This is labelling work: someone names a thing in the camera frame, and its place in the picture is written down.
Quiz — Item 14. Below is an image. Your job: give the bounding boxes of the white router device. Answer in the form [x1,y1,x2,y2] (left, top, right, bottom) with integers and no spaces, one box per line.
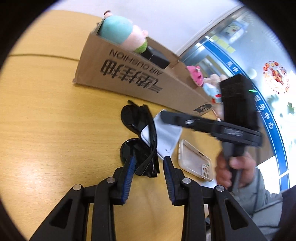
[154,109,183,160]

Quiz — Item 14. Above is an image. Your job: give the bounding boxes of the black sunglasses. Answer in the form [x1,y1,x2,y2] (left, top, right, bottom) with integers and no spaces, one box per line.
[120,100,160,178]

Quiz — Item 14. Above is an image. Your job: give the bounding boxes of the clear white phone case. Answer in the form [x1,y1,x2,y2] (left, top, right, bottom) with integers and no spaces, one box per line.
[178,139,214,182]

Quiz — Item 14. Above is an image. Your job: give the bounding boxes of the grey right sleeve forearm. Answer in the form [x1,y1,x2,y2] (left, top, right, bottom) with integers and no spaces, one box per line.
[233,168,283,240]

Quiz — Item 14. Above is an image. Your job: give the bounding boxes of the right hand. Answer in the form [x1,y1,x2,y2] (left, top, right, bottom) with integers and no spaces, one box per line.
[215,152,256,188]

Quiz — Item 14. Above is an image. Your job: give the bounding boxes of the blue plush toy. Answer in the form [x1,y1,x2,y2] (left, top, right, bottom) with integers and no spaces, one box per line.
[202,83,222,103]

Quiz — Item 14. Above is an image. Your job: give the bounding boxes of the beige plush toy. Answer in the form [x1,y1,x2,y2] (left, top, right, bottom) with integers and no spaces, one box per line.
[204,74,228,86]

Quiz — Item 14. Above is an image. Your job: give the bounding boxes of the brown cardboard box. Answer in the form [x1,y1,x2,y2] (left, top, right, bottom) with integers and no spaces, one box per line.
[73,31,213,116]

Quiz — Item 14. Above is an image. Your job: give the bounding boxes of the teal pink plush toy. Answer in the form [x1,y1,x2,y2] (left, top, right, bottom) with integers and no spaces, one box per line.
[95,11,148,54]

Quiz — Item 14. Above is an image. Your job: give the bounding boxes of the black camera box right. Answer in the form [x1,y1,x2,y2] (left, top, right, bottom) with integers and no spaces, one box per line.
[220,74,259,131]

